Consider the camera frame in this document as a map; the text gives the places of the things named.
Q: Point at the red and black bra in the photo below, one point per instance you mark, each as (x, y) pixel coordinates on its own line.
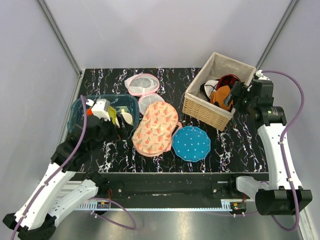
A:
(227, 80)

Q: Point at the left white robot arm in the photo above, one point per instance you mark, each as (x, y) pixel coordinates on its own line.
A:
(40, 216)

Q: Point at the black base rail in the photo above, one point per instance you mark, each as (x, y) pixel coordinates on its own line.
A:
(174, 190)

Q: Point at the blue polka dot plate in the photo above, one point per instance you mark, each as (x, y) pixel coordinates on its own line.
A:
(191, 144)

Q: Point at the right aluminium frame post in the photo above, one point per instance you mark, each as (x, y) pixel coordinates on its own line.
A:
(292, 5)

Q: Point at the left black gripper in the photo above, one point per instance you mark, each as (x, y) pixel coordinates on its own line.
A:
(123, 132)

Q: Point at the floral mesh laundry bag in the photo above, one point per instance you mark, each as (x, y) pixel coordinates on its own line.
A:
(154, 134)

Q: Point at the cream cup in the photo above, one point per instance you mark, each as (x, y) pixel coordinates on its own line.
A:
(127, 117)

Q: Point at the orange bra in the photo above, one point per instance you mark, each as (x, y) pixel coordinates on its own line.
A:
(217, 98)

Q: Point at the orange plastic lid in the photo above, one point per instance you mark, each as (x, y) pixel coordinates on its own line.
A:
(89, 112)

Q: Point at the aluminium frame post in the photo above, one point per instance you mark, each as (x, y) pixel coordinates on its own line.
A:
(292, 5)
(59, 36)

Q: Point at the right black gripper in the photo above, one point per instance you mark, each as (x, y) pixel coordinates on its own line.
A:
(236, 90)

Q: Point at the left aluminium frame post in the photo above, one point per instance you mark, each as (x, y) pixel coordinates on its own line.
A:
(59, 36)

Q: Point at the yellow polka dot plate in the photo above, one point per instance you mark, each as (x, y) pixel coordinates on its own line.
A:
(113, 116)

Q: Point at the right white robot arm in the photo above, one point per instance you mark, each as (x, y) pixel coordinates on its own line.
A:
(284, 194)

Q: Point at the wicker basket with liner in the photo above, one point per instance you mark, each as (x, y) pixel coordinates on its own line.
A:
(195, 103)

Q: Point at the white round mesh bra bag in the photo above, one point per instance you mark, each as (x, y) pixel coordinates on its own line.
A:
(144, 86)

